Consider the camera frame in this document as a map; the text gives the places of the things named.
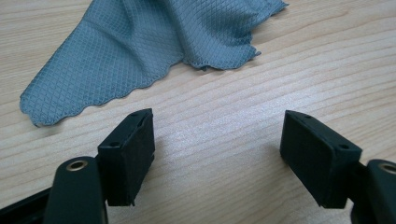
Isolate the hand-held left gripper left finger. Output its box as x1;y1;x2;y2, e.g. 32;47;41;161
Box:
97;107;156;207

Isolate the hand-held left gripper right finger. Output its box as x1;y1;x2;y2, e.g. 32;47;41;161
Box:
279;109;363;209

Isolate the grey-blue microfibre cloth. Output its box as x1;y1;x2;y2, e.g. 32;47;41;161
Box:
19;0;290;128

